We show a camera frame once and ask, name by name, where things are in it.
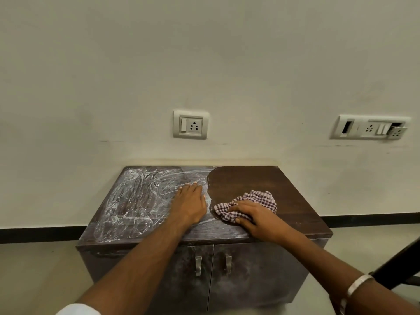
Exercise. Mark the person's left hand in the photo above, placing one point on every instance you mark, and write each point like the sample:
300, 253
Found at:
188, 205

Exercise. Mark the person's right hand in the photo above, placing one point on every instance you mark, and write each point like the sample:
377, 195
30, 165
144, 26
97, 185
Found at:
259, 219

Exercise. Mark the person's right thumb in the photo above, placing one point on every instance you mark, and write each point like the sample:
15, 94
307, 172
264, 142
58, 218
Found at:
244, 222

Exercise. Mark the person's left fingers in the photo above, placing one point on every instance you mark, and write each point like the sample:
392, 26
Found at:
192, 190

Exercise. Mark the checkered purple white cloth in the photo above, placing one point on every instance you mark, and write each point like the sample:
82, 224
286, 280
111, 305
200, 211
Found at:
244, 203

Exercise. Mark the person's left forearm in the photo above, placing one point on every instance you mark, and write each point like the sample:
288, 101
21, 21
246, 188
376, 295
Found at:
131, 275

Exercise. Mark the person's right forearm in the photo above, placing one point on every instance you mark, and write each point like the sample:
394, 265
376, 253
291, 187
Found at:
344, 275

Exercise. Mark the dark brown wooden cabinet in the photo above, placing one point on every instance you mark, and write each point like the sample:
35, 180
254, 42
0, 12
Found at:
210, 232

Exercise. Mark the black chair leg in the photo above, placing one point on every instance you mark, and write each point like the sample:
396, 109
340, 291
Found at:
398, 265

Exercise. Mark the white shirt sleeve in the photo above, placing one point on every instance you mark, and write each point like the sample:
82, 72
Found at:
77, 310

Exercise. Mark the white single wall socket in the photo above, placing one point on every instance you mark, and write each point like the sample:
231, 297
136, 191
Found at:
191, 124

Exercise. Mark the white wide wall switchboard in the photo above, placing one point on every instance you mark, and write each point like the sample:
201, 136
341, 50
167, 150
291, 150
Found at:
369, 127

